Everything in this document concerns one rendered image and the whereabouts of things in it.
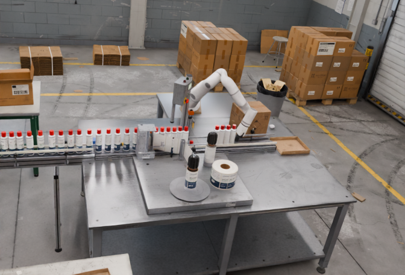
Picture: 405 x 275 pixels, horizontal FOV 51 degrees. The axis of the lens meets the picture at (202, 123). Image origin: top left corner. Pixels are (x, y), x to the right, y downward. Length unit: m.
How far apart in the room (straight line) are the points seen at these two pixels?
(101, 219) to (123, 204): 0.21
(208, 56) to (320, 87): 1.94
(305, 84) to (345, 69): 0.74
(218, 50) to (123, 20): 2.55
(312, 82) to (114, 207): 4.79
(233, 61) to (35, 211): 4.13
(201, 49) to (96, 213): 4.34
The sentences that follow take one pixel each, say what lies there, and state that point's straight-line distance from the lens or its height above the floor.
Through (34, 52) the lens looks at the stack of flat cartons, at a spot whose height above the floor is 0.31.
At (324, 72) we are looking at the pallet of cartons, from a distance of 7.24.
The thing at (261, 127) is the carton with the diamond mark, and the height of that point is 0.95.
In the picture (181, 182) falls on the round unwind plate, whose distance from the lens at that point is 3.27.
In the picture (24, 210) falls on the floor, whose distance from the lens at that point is 4.45.
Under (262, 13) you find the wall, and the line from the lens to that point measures 9.69.
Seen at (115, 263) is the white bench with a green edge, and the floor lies 0.80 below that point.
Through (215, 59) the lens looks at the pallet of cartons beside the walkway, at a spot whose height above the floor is 0.57.
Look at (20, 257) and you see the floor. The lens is 4.00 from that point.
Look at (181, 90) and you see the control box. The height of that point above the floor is 1.42.
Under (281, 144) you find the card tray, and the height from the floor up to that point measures 0.83.
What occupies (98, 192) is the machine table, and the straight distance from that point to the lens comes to 3.23.
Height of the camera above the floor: 2.78
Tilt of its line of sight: 27 degrees down
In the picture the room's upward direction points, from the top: 8 degrees clockwise
